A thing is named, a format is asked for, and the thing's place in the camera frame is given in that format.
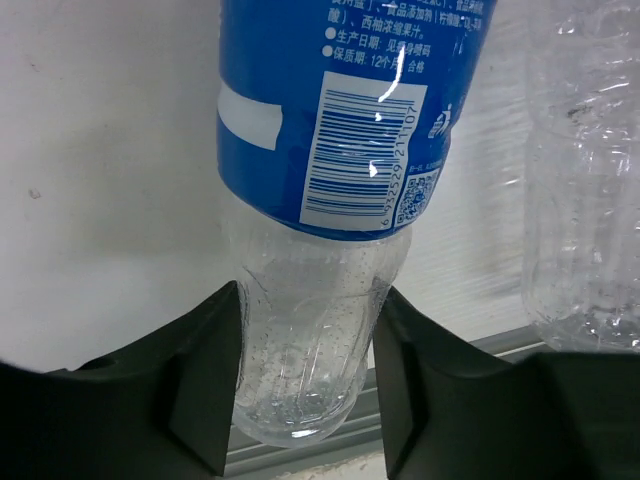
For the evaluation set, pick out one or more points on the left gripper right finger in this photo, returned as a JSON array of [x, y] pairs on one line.
[[452, 411]]

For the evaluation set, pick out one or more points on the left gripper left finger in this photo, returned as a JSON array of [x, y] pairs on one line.
[[158, 408]]

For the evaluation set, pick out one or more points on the blue label bottle front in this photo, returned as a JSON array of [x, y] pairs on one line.
[[334, 124]]

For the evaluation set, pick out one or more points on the clear bottle upright front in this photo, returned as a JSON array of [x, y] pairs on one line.
[[580, 278]]

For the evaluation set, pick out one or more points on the aluminium frame rail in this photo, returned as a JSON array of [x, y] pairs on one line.
[[360, 434]]

